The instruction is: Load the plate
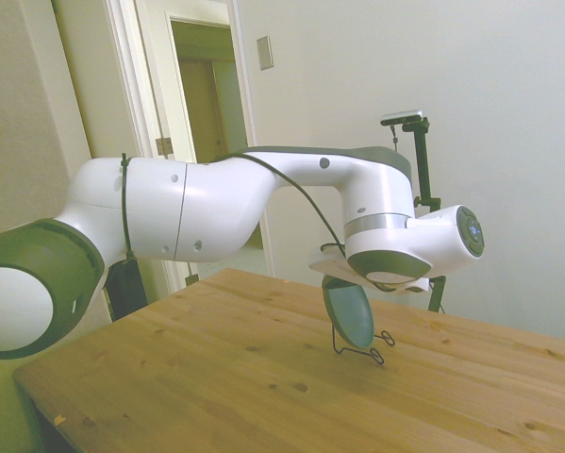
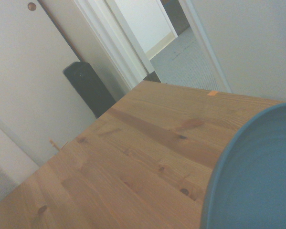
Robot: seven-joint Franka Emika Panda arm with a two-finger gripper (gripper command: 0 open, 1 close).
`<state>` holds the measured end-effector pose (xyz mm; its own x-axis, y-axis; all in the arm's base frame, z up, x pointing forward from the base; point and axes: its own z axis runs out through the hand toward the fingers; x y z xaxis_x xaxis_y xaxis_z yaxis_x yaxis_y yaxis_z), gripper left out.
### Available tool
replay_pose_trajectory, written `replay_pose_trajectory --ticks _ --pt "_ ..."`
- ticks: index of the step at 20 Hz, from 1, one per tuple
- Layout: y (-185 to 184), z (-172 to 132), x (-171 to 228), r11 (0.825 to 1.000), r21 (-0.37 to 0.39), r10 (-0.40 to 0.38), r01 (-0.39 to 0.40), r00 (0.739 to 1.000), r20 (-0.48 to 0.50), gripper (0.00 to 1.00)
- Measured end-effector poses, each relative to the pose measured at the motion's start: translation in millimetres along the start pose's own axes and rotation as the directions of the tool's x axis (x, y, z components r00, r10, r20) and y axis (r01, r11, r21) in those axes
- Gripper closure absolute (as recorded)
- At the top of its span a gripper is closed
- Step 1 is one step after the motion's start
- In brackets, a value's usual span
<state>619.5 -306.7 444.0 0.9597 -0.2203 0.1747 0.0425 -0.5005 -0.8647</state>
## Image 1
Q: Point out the silver exterior camera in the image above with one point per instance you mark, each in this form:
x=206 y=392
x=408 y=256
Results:
x=402 y=117

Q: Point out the brown wooden interior door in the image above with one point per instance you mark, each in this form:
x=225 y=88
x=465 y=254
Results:
x=202 y=108

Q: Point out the black camera stand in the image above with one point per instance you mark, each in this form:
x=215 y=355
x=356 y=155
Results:
x=422 y=160

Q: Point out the teal round plate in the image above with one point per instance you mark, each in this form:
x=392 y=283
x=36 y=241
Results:
x=350 y=316

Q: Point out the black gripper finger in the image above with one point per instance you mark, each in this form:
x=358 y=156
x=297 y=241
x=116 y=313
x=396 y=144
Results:
x=331 y=282

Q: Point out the dark door hinge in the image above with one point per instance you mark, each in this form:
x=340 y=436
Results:
x=164 y=145
x=191 y=279

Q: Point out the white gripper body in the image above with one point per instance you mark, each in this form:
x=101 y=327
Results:
x=329 y=262

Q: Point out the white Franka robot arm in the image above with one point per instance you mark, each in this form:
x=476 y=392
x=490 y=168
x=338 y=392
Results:
x=216 y=207

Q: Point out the camera on black stand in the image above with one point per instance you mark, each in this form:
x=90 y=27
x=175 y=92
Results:
x=395 y=137

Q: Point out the white door frame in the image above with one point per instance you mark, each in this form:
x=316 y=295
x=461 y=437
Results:
x=249 y=94

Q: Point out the beige wall switch plate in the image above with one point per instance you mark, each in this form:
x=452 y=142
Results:
x=264 y=53

